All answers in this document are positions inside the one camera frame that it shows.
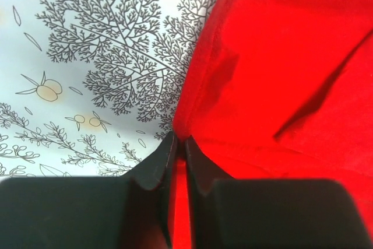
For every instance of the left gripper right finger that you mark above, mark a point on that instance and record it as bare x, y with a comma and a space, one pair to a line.
268, 213

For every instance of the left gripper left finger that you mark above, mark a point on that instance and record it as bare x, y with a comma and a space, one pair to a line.
129, 211

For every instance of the red t shirt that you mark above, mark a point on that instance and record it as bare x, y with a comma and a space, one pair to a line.
281, 89

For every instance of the floral tablecloth mat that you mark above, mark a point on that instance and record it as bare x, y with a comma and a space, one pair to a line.
90, 87

